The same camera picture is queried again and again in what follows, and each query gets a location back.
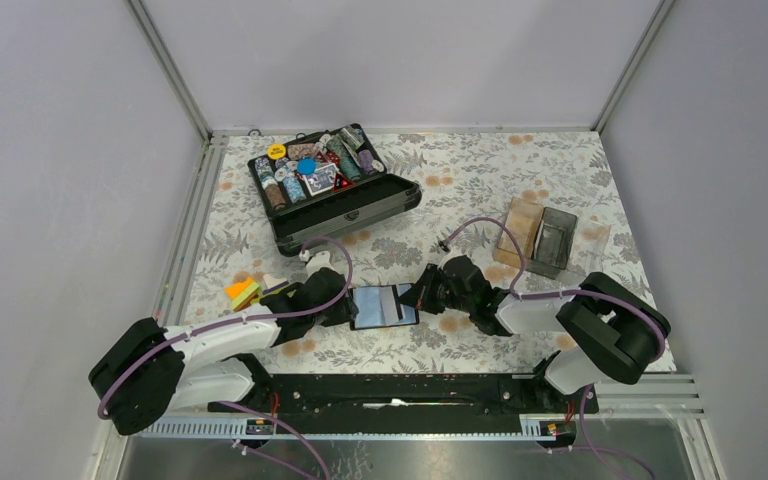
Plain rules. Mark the yellow round chip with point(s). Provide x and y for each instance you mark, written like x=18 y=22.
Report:
x=276 y=151

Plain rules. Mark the silver credit card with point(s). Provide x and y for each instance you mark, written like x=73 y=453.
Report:
x=390 y=306

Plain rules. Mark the black poker chip case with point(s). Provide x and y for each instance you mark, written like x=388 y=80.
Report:
x=377 y=194

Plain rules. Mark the black credit card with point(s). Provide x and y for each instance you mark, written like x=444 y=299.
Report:
x=537 y=239

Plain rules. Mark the clear transparent card box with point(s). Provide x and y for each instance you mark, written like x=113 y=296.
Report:
x=588 y=246

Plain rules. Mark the black card holder wallet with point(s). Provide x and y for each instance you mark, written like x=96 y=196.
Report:
x=379 y=307

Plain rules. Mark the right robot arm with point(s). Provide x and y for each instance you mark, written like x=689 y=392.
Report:
x=616 y=334

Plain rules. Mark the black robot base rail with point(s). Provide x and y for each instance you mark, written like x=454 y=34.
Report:
x=492 y=393

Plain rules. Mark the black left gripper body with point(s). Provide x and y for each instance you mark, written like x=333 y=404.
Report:
x=337 y=317

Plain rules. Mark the red triangular dealer button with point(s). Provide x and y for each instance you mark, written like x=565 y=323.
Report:
x=341 y=182

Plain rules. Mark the blue round dealer chip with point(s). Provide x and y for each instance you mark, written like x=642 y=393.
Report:
x=306 y=166

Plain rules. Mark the blue poker chip stack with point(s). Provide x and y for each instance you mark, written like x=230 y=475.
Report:
x=295 y=191

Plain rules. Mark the brown poker chip stack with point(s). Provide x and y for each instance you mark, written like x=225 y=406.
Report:
x=275 y=196

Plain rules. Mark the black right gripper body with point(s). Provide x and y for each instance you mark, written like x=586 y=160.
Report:
x=436 y=294

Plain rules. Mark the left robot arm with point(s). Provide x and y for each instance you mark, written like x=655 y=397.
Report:
x=151 y=370

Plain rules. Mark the green purple toy block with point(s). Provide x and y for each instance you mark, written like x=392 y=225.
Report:
x=271 y=284

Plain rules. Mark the blue playing card deck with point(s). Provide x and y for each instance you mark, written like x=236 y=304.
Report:
x=321 y=180

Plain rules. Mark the smoky grey transparent card box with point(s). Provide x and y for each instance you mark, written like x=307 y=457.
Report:
x=552 y=256

